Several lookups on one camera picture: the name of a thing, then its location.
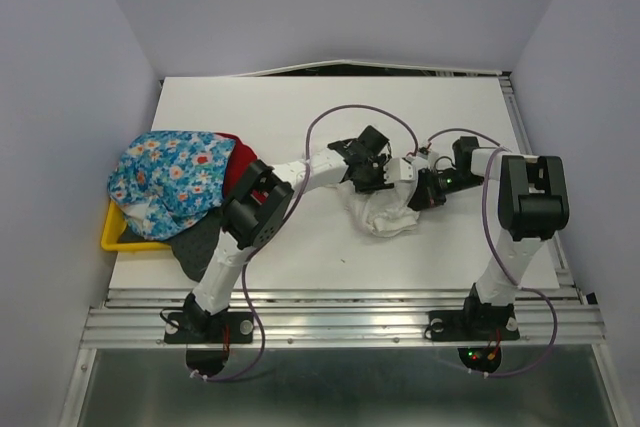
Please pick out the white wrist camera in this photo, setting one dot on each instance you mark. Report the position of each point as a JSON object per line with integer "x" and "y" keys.
{"x": 399, "y": 170}
{"x": 428, "y": 155}

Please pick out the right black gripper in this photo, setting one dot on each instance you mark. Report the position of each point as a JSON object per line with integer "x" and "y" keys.
{"x": 425, "y": 194}

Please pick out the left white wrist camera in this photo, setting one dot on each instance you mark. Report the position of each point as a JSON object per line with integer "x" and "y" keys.
{"x": 399, "y": 170}

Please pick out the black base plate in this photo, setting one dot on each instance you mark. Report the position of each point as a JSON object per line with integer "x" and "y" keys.
{"x": 456, "y": 326}
{"x": 226, "y": 328}

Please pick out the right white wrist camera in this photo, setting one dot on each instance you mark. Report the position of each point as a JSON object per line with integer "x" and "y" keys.
{"x": 428, "y": 155}

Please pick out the aluminium rail frame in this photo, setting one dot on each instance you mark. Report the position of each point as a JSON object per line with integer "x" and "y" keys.
{"x": 339, "y": 357}

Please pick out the yellow plastic tray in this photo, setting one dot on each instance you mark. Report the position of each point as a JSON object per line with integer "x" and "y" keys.
{"x": 114, "y": 226}

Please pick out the blue floral skirt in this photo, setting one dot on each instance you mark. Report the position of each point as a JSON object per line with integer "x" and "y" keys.
{"x": 167, "y": 181}

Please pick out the red skirt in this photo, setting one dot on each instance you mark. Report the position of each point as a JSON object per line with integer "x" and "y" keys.
{"x": 240, "y": 158}

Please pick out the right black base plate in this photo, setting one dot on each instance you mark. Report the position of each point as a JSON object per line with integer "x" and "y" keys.
{"x": 456, "y": 326}

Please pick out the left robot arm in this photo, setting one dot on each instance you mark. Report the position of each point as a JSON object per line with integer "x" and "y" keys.
{"x": 261, "y": 202}

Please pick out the white pleated skirt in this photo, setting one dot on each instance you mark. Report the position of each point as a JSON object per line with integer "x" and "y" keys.
{"x": 382, "y": 214}

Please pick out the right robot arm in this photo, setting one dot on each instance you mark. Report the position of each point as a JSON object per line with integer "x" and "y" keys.
{"x": 532, "y": 206}

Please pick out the dark grey dotted skirt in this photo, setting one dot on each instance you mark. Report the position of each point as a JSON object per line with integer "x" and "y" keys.
{"x": 194, "y": 247}

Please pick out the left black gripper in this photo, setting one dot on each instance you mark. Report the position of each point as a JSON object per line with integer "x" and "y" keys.
{"x": 378, "y": 182}

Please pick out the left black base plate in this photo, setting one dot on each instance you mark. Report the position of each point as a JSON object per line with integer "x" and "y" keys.
{"x": 226, "y": 328}

